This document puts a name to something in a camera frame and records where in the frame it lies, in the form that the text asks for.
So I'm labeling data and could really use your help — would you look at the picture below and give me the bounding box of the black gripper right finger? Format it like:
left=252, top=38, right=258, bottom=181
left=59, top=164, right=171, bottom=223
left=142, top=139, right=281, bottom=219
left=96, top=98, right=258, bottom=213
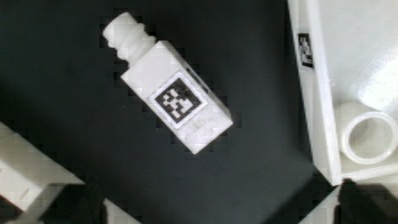
left=334, top=179, right=398, bottom=224

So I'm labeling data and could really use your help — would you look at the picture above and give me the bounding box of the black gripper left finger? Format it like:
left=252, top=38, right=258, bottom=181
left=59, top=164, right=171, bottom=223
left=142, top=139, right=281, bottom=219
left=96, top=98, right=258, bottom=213
left=39, top=184, right=109, bottom=224

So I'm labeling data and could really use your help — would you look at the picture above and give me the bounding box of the white leg with tag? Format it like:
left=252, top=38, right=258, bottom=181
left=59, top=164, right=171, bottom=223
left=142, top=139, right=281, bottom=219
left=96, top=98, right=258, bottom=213
left=103, top=12, right=233, bottom=154

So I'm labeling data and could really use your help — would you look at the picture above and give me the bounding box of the white square tabletop tray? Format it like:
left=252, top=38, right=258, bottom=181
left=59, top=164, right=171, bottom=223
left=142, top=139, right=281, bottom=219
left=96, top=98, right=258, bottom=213
left=288, top=0, right=398, bottom=185

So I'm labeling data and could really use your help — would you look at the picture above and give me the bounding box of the white leg left of gripper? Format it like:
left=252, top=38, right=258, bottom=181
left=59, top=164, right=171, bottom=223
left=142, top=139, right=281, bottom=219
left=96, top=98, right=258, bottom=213
left=0, top=122, right=82, bottom=210

